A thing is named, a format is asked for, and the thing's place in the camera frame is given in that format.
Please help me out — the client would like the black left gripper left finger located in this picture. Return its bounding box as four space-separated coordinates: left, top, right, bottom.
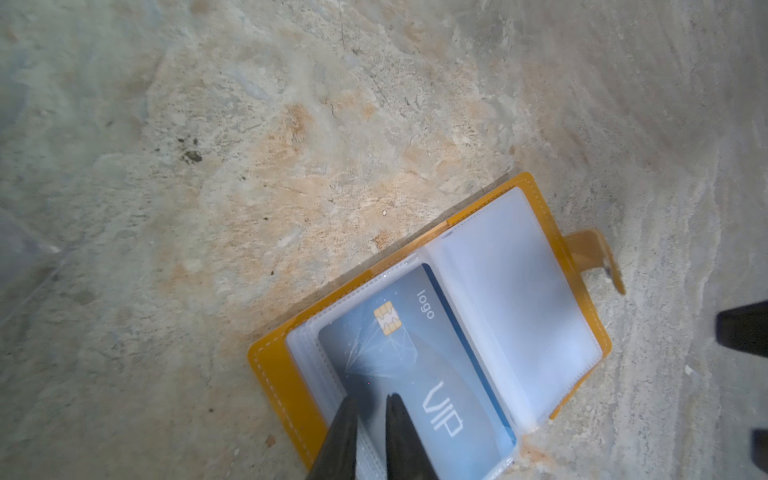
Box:
306 396 359 480

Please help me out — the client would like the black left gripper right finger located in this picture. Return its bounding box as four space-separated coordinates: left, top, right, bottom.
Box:
385 393 438 480

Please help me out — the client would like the blue VIP card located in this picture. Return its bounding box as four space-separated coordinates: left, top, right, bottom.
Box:
318 263 517 479

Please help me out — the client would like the yellow leather card holder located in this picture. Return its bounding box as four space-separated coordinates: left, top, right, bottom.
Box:
248 173 622 479

